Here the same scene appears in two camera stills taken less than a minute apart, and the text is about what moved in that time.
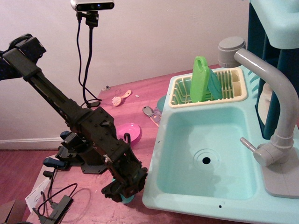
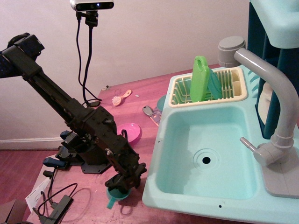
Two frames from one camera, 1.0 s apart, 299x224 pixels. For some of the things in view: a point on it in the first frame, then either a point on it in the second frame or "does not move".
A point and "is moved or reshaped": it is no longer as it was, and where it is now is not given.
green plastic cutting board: x=200 y=80 does not move
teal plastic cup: x=126 y=200 is moved or reshaped
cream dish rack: x=233 y=82 does not move
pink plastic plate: x=134 y=130 does not move
